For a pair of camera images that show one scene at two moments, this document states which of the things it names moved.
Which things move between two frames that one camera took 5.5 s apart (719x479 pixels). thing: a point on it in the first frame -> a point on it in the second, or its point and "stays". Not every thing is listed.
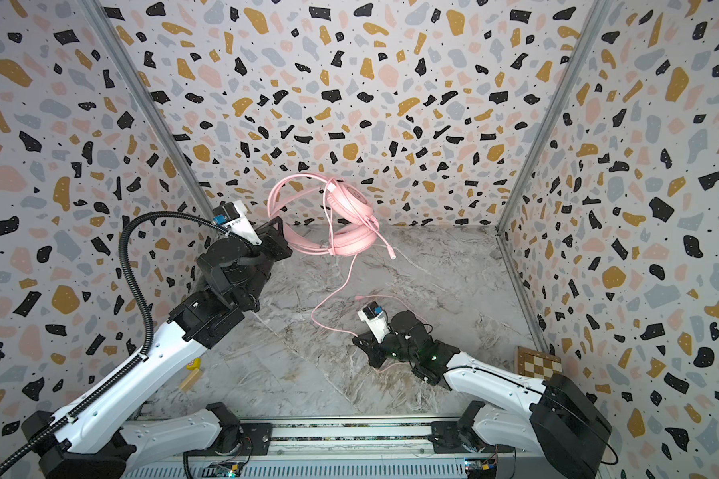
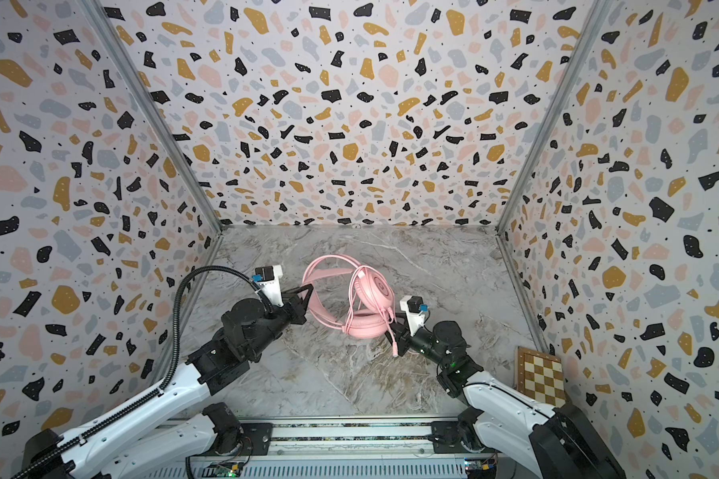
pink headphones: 326,215 -> 348,296
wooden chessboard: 537,364 stays
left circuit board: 227,470 stays
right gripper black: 377,346 -> 409,337
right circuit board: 479,469 stays
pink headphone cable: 356,298 -> 384,299
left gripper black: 274,239 -> 297,308
